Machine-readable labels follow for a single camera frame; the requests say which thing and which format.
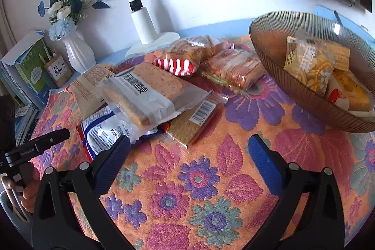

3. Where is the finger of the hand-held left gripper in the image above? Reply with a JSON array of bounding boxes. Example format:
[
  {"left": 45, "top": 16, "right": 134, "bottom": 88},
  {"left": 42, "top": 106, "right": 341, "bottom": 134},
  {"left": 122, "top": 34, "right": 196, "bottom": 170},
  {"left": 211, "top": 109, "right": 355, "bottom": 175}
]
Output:
[{"left": 28, "top": 128, "right": 71, "bottom": 156}]

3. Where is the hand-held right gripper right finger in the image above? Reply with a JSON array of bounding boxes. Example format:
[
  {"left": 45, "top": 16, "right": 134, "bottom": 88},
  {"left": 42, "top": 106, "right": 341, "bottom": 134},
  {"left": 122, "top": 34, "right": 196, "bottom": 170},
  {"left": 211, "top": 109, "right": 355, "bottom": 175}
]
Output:
[{"left": 248, "top": 134, "right": 345, "bottom": 250}]

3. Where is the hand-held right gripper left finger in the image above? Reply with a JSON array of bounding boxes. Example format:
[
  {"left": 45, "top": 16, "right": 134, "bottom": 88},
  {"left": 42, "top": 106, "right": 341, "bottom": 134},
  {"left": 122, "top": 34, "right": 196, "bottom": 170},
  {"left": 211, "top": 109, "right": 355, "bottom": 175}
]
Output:
[{"left": 32, "top": 135, "right": 131, "bottom": 250}]

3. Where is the brown wicker basket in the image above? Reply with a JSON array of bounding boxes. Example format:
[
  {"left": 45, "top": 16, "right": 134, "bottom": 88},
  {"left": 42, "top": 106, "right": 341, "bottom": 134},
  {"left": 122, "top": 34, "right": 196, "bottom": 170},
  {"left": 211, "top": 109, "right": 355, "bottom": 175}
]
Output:
[{"left": 249, "top": 12, "right": 375, "bottom": 133}]

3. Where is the red striped bread packet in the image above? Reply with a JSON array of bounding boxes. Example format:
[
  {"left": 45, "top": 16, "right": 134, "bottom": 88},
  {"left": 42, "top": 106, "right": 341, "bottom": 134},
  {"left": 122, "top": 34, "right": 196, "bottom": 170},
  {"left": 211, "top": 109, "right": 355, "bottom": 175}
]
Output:
[{"left": 152, "top": 38, "right": 206, "bottom": 78}]

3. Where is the person's left hand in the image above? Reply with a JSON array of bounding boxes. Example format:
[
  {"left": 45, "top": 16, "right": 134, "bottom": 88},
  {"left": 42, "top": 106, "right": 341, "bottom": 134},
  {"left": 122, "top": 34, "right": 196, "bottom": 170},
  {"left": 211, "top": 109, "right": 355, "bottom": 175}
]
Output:
[{"left": 22, "top": 168, "right": 41, "bottom": 213}]

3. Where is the blue white snack packet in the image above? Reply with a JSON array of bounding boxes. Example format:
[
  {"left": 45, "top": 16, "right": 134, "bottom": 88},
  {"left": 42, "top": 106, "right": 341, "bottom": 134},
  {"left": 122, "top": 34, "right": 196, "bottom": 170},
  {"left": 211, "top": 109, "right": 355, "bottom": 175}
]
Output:
[{"left": 80, "top": 105, "right": 165, "bottom": 160}]

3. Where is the stack of books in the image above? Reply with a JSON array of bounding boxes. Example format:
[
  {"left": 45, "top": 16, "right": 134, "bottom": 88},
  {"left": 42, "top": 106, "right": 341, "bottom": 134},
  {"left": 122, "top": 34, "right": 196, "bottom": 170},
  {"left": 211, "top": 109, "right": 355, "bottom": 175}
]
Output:
[{"left": 0, "top": 61, "right": 41, "bottom": 146}]

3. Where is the floral tablecloth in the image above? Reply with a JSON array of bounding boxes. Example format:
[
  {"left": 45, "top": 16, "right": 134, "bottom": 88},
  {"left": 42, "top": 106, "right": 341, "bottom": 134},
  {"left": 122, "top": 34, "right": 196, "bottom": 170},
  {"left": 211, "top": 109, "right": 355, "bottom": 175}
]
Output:
[{"left": 29, "top": 33, "right": 375, "bottom": 250}]

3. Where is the brown paper bread packet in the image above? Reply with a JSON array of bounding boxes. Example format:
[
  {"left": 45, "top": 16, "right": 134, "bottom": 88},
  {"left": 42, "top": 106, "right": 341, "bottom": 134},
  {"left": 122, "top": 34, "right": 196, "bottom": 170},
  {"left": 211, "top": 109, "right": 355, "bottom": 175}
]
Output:
[{"left": 72, "top": 64, "right": 115, "bottom": 122}]

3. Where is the green book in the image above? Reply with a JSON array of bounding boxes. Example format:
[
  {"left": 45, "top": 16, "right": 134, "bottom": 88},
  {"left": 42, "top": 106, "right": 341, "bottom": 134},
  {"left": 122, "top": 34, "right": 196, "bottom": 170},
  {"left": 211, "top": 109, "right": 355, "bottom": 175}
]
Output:
[{"left": 14, "top": 37, "right": 58, "bottom": 99}]

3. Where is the flat cracker packet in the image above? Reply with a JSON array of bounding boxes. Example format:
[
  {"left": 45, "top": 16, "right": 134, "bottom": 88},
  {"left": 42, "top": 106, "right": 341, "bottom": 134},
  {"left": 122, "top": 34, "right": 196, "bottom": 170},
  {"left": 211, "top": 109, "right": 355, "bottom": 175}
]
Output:
[{"left": 165, "top": 90, "right": 229, "bottom": 147}]

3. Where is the grey wheat bread packet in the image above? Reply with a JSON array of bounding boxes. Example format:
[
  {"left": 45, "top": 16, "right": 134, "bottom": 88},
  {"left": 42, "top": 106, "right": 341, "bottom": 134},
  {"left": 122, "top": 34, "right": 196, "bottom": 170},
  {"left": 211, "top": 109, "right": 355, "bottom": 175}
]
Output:
[{"left": 98, "top": 63, "right": 218, "bottom": 143}]

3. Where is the white ceramic vase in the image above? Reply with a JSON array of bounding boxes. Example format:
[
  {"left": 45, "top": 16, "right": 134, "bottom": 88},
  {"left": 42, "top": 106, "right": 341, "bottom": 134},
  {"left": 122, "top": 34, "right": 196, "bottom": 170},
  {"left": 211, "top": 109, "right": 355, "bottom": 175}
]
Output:
[{"left": 62, "top": 24, "right": 97, "bottom": 74}]

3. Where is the red print sandwich packet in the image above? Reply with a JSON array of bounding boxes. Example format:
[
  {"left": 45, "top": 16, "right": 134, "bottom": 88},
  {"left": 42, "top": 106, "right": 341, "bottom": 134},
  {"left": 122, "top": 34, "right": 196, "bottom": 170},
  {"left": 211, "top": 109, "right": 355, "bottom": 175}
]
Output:
[{"left": 202, "top": 43, "right": 266, "bottom": 92}]

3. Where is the yellow biscuit stick packet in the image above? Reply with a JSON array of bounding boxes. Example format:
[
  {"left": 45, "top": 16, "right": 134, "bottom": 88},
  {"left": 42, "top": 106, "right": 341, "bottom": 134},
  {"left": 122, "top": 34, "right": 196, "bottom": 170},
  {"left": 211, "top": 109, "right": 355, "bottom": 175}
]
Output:
[{"left": 284, "top": 30, "right": 351, "bottom": 93}]

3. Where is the orange snack packet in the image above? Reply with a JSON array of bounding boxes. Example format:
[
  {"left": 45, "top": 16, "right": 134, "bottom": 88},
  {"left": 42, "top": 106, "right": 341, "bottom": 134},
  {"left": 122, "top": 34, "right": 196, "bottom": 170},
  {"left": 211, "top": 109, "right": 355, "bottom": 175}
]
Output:
[{"left": 325, "top": 68, "right": 373, "bottom": 113}]

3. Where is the clear bun packet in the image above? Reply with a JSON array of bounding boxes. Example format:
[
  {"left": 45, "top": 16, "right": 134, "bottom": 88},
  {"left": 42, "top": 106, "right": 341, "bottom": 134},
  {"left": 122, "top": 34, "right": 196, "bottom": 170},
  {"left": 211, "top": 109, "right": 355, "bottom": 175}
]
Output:
[{"left": 187, "top": 36, "right": 235, "bottom": 61}]

